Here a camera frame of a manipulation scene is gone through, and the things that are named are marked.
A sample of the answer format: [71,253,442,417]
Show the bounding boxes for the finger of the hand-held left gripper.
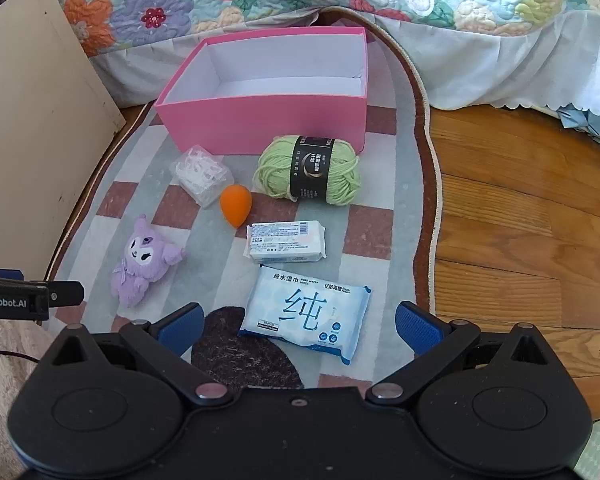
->
[46,281,86,309]

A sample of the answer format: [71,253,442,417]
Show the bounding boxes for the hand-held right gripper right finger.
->
[365,301,563,407]

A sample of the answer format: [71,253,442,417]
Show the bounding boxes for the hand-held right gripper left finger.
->
[40,302,233,407]

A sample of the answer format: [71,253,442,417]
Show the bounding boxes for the purple plush toy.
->
[111,214,187,308]

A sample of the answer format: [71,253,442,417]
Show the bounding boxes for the large blue wipes pack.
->
[237,263,373,366]

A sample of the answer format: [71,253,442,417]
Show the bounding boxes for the orange makeup sponge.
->
[219,184,252,228]

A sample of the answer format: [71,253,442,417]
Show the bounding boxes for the small white wipes pack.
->
[245,220,327,264]

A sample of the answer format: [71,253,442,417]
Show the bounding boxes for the clear bag white bands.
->
[172,145,236,209]

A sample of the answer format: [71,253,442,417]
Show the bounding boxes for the pink cardboard box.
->
[155,27,370,157]

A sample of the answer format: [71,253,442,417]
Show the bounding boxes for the pink fluffy garment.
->
[0,319,56,480]

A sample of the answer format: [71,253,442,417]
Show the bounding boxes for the checkered rug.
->
[45,7,443,392]

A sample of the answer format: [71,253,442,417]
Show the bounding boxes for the green yarn ball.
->
[252,134,363,207]

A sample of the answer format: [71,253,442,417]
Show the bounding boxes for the blue crumpled paper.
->
[559,102,600,149]

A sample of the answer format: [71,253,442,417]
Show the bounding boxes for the black cable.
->
[0,348,44,362]

